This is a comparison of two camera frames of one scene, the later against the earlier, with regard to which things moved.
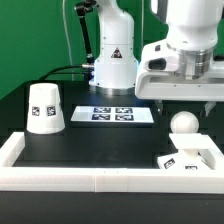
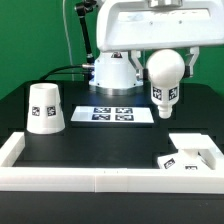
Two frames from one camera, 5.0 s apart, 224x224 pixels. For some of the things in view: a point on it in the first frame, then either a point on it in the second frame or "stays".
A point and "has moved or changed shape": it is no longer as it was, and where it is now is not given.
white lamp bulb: x=184 y=122 has moved or changed shape
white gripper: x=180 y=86 → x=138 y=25
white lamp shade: x=45 y=113 stays
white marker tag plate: x=112 y=114 stays
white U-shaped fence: x=107 y=179 stays
